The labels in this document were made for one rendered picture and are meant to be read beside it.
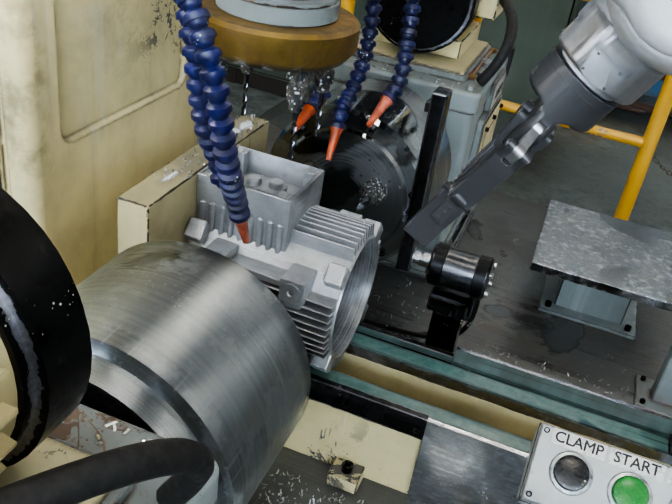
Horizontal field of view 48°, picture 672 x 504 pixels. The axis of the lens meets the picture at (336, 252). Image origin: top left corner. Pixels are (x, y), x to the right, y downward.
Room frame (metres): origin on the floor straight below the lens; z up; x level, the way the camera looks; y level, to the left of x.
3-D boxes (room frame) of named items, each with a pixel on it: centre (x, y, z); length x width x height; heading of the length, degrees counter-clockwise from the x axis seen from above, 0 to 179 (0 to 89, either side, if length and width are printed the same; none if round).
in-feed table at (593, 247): (1.20, -0.48, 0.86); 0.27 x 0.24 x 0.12; 164
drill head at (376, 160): (1.13, -0.03, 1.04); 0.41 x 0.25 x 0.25; 164
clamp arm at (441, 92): (0.90, -0.10, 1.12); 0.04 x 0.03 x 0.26; 74
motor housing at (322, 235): (0.81, 0.06, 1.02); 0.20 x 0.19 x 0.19; 73
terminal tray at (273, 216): (0.82, 0.10, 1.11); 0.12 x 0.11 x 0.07; 73
